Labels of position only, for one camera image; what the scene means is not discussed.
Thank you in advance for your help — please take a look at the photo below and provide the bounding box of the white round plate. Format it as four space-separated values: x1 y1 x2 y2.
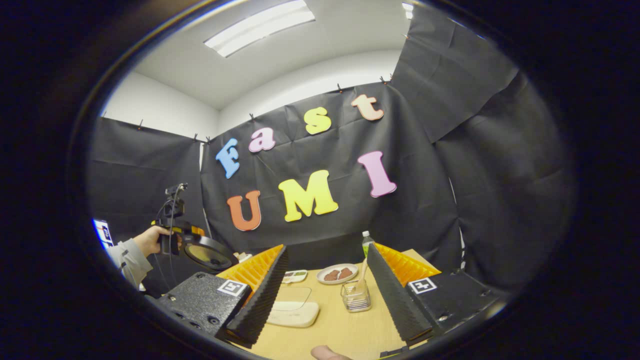
316 263 360 286

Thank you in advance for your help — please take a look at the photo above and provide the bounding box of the large ceiling light panel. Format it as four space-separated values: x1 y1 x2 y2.
203 0 316 59

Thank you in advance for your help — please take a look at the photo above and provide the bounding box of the computer monitor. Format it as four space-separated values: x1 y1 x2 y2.
93 218 115 250

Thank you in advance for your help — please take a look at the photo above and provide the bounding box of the white rice container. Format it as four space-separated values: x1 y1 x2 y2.
265 285 321 329

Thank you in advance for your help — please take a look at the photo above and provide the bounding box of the wire chopstick holder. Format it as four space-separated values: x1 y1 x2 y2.
340 278 373 314

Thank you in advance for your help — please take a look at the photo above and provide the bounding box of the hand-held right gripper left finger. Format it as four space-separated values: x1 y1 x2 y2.
159 244 290 350

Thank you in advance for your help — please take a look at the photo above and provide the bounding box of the black backdrop cloth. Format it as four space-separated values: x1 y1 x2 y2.
86 4 577 297

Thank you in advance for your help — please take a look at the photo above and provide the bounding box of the dark grey rice cooker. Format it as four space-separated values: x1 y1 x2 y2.
182 236 240 274

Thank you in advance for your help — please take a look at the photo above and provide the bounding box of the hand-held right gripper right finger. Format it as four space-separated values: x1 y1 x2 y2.
366 242 502 347

